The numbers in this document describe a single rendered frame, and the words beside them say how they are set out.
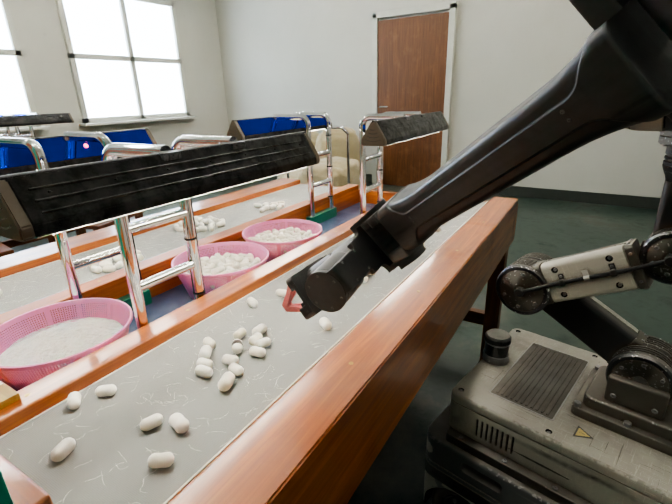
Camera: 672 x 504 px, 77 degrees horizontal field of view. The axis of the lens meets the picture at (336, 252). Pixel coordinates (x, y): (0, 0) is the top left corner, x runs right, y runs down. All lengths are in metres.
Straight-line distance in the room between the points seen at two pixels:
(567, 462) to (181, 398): 0.81
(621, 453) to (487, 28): 4.86
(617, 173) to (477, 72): 1.85
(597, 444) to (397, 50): 5.20
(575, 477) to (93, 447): 0.93
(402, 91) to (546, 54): 1.64
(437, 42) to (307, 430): 5.27
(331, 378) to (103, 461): 0.33
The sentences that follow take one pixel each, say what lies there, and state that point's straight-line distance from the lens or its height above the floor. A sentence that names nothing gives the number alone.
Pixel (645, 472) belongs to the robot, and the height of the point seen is 0.47.
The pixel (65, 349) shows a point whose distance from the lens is 1.01.
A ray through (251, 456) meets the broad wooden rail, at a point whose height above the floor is 0.77.
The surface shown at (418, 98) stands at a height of 1.11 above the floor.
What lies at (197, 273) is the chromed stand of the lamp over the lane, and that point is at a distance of 1.01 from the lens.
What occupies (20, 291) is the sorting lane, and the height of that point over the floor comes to 0.74.
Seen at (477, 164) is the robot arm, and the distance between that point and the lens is 0.37.
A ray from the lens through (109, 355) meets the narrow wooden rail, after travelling 0.88.
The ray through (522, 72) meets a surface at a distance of 5.40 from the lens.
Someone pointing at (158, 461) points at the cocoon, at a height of 0.75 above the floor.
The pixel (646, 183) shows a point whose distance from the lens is 5.39.
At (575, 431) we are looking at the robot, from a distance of 1.15.
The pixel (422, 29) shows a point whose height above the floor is 1.87.
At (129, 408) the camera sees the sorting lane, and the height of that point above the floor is 0.74.
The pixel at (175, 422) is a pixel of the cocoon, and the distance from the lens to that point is 0.69.
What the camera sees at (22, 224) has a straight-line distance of 0.60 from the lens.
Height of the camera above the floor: 1.19
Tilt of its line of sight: 20 degrees down
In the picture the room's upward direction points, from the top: 2 degrees counter-clockwise
